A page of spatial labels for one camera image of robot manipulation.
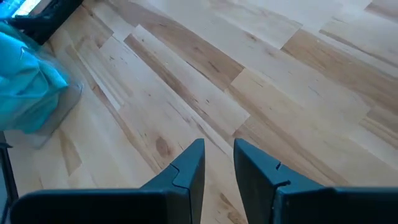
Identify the clear plastic basket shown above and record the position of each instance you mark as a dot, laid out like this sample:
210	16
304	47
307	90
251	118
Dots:
66	105

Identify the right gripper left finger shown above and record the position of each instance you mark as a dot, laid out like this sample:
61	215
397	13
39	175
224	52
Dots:
124	207

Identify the teal microfiber towel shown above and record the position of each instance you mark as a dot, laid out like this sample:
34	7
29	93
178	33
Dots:
28	81

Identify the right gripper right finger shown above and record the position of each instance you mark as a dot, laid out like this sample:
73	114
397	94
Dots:
295	202

